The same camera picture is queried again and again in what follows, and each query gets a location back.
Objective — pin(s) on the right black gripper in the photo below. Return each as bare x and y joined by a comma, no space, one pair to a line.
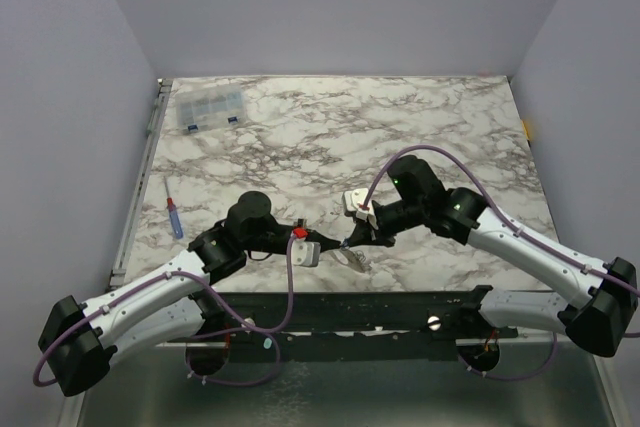
370,225

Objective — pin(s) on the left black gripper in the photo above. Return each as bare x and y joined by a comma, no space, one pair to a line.
325,243

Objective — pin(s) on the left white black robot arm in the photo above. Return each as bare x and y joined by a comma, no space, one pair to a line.
80,341

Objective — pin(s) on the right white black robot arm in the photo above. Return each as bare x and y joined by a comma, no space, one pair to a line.
589,300

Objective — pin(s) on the clear plastic compartment box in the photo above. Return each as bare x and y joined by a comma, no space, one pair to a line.
210,108

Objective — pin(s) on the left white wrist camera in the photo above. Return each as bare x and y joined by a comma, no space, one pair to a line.
305,253

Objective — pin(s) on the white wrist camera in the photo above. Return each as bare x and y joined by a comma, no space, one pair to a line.
305,253
353,206

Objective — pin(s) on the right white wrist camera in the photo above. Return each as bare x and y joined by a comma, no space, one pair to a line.
353,206

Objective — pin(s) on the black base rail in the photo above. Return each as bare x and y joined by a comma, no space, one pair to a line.
332,327

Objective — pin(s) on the blue red handled screwdriver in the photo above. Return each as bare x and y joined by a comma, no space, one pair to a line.
172,212

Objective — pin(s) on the left aluminium side rail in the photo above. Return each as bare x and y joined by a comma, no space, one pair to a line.
152,134

